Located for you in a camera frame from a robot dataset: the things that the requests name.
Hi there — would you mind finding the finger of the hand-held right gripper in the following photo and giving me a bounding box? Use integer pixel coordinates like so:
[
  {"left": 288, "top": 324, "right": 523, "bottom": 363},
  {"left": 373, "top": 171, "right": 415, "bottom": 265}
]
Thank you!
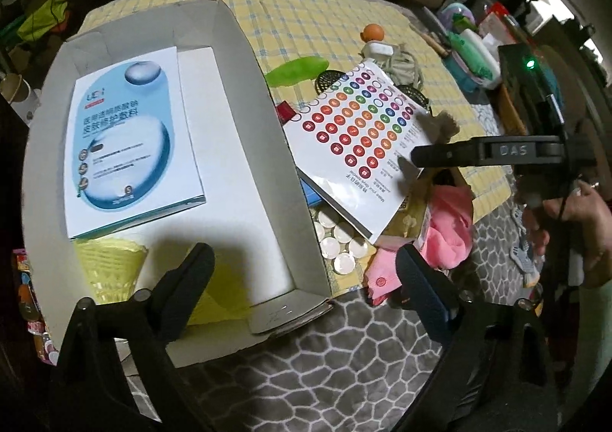
[{"left": 411, "top": 136, "right": 566, "bottom": 170}]

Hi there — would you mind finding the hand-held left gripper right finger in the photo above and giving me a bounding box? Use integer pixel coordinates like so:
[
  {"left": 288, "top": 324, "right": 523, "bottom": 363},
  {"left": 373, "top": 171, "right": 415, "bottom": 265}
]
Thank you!
[{"left": 394, "top": 243, "right": 560, "bottom": 432}]

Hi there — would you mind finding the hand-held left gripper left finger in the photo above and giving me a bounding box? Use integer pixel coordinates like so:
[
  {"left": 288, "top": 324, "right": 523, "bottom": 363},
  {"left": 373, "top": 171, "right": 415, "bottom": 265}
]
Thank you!
[{"left": 48, "top": 242, "right": 216, "bottom": 432}]

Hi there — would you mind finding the long white box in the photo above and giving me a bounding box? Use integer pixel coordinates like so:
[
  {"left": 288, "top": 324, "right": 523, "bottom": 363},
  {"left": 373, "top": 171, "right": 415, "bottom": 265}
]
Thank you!
[{"left": 177, "top": 46, "right": 332, "bottom": 335}]

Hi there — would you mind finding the pink waffle cloth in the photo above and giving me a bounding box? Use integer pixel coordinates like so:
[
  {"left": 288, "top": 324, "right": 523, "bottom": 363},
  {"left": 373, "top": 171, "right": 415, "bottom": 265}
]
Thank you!
[{"left": 366, "top": 184, "right": 474, "bottom": 306}]

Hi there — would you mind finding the yellow shuttlecock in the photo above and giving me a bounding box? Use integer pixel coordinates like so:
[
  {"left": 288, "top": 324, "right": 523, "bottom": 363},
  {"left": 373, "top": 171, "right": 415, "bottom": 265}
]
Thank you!
[{"left": 74, "top": 234, "right": 149, "bottom": 304}]

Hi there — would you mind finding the colourful dot sticker booklet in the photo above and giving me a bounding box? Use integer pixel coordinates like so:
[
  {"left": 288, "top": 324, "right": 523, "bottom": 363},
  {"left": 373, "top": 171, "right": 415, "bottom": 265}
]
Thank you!
[{"left": 282, "top": 60, "right": 431, "bottom": 244}]

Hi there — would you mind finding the grey cardboard box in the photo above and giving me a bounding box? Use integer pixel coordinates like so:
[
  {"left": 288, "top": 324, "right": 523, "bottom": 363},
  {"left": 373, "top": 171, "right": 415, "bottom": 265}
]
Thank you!
[{"left": 21, "top": 0, "right": 335, "bottom": 368}]

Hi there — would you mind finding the blue white box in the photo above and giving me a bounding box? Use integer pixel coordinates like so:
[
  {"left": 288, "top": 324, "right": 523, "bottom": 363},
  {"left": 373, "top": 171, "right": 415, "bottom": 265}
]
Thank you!
[{"left": 64, "top": 46, "right": 207, "bottom": 240}]

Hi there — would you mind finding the person's right forearm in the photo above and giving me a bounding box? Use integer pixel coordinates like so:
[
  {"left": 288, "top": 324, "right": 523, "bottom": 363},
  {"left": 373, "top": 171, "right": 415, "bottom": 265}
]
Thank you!
[{"left": 569, "top": 279, "right": 612, "bottom": 414}]

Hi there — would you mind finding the person's right hand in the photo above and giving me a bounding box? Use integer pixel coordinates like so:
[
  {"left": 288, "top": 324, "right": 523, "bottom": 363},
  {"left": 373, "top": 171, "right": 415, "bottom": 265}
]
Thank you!
[{"left": 521, "top": 182, "right": 612, "bottom": 290}]

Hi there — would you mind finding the white tissue box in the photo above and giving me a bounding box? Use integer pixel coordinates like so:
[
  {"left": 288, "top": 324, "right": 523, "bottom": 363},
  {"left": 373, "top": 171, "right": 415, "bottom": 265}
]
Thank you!
[{"left": 459, "top": 28, "right": 503, "bottom": 89}]

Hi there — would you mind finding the green packet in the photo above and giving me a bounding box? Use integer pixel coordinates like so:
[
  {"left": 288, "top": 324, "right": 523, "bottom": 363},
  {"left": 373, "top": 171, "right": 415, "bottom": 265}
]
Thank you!
[{"left": 447, "top": 28, "right": 495, "bottom": 79}]

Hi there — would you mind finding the blue bowl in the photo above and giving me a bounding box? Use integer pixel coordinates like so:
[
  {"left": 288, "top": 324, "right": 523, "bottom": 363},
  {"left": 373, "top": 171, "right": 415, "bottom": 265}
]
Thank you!
[{"left": 442, "top": 52, "right": 483, "bottom": 91}]

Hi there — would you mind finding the red white packet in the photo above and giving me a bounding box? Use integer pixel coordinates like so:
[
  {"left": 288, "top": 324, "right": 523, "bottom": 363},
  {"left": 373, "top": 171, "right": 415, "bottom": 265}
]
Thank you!
[{"left": 478, "top": 4, "right": 510, "bottom": 38}]

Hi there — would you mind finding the cluster of white round discs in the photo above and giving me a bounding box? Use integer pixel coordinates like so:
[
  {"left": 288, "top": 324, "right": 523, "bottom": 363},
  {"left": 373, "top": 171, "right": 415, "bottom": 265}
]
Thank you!
[{"left": 311, "top": 205, "right": 371, "bottom": 276}]

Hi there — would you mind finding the black round strainer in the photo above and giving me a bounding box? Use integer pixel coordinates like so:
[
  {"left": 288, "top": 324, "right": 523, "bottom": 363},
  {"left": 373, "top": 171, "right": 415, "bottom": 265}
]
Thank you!
[
  {"left": 316, "top": 70, "right": 345, "bottom": 93},
  {"left": 394, "top": 85, "right": 431, "bottom": 108}
]

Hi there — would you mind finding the purple plastic basin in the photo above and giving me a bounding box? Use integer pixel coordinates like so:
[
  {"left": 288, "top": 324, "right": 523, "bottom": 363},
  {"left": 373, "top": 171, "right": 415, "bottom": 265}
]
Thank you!
[{"left": 442, "top": 2, "right": 476, "bottom": 26}]

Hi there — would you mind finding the white mesh slipper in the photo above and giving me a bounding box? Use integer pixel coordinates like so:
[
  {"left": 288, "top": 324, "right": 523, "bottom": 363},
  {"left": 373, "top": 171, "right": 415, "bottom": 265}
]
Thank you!
[{"left": 511, "top": 241, "right": 543, "bottom": 288}]

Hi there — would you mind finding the grey twine bundle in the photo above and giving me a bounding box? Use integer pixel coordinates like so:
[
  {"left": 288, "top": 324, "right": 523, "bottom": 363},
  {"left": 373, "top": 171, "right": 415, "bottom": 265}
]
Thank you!
[{"left": 382, "top": 45, "right": 426, "bottom": 89}]

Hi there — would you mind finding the white charger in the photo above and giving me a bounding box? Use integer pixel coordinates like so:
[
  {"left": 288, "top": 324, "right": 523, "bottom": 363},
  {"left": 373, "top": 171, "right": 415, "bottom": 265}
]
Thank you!
[{"left": 364, "top": 42, "right": 394, "bottom": 61}]

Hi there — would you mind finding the pile of colourful snack packets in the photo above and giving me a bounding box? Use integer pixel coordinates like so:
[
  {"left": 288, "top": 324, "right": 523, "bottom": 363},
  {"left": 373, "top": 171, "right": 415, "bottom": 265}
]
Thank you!
[{"left": 14, "top": 250, "right": 60, "bottom": 366}]

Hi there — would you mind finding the green plastic leaf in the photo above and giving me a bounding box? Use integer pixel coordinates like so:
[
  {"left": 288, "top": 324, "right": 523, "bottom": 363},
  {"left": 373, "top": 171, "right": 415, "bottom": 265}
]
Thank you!
[{"left": 264, "top": 57, "right": 332, "bottom": 88}]

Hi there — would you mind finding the yellow checked mat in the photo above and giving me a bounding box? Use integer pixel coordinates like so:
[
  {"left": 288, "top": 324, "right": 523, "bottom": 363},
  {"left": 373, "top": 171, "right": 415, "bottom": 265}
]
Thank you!
[{"left": 79, "top": 0, "right": 517, "bottom": 294}]

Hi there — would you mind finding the neon green bag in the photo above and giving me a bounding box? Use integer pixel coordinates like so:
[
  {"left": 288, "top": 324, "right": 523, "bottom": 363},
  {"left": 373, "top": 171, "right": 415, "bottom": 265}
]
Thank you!
[{"left": 19, "top": 0, "right": 68, "bottom": 38}]

